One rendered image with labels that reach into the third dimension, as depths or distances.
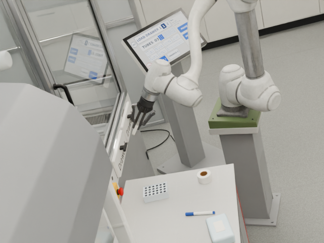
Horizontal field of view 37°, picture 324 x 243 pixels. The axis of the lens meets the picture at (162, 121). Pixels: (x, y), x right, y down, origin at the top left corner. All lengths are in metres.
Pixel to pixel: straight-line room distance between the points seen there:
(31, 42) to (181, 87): 0.76
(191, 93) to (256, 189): 1.02
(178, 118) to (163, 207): 1.25
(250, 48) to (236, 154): 0.75
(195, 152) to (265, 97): 1.30
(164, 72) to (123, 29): 1.81
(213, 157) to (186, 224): 1.61
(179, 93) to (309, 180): 1.52
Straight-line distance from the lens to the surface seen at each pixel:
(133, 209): 2.45
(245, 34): 2.46
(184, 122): 3.58
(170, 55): 3.25
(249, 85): 2.58
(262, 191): 3.12
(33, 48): 1.91
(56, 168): 1.35
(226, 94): 2.75
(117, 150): 2.59
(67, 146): 1.44
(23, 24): 1.88
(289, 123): 4.12
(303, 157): 3.74
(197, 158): 3.79
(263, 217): 3.28
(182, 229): 2.26
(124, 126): 2.81
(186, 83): 2.31
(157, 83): 2.34
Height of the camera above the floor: 2.31
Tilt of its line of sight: 31 degrees down
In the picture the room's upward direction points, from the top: 17 degrees counter-clockwise
